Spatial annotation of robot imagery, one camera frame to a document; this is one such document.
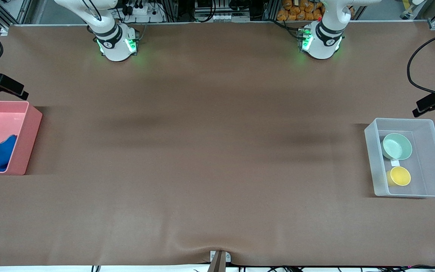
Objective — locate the mint green bowl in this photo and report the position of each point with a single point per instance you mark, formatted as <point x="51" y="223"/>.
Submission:
<point x="397" y="146"/>

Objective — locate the blue cloth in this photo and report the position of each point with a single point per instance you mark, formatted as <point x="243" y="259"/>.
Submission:
<point x="1" y="155"/>

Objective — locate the yellow cup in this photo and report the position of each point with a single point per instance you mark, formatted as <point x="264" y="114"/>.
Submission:
<point x="400" y="176"/>

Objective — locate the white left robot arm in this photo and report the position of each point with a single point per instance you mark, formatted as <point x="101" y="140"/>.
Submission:
<point x="325" y="37"/>

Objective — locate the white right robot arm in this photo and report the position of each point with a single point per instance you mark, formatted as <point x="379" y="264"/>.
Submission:
<point x="111" y="36"/>

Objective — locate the pink plastic bin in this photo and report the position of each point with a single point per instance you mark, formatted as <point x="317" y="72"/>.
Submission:
<point x="17" y="128"/>

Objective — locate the clear plastic bin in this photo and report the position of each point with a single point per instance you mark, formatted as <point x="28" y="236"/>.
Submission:
<point x="429" y="166"/>

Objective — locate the white label sticker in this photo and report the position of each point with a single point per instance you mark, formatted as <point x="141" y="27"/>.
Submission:
<point x="395" y="163"/>

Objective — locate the white power strip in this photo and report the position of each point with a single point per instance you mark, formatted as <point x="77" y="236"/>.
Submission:
<point x="142" y="13"/>

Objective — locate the orange bagged items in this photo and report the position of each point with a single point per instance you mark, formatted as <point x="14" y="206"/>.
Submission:
<point x="298" y="10"/>

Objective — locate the brown table mat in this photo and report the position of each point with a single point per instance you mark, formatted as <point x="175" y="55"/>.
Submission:
<point x="217" y="151"/>

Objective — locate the white socket strip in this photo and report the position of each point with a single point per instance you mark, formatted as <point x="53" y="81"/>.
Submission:
<point x="230" y="17"/>

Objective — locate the brown camera mount bracket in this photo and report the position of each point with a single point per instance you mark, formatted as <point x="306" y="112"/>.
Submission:
<point x="218" y="261"/>

